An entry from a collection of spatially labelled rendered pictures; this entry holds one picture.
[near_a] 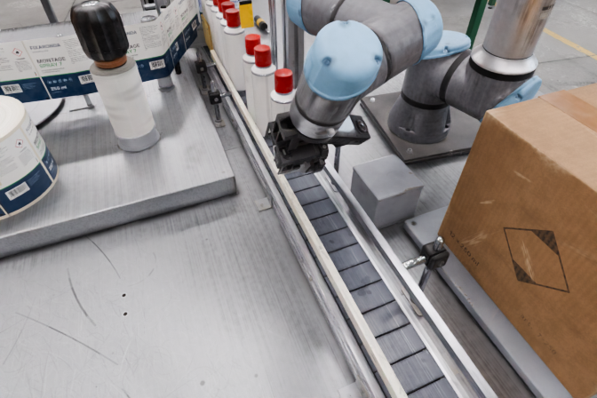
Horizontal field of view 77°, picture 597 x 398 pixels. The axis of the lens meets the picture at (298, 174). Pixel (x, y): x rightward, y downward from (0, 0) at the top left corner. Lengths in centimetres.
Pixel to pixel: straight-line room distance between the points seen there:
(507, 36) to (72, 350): 86
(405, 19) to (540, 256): 35
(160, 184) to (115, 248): 14
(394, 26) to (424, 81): 41
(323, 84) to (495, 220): 34
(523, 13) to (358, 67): 41
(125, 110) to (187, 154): 15
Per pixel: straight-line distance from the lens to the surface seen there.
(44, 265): 83
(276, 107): 70
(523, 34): 77
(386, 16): 48
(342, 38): 41
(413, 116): 93
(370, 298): 61
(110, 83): 82
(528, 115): 59
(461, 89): 83
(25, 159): 83
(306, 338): 63
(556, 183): 53
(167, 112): 101
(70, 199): 84
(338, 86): 40
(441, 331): 52
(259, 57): 78
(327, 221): 69
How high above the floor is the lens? 140
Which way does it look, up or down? 43 degrees down
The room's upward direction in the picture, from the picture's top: straight up
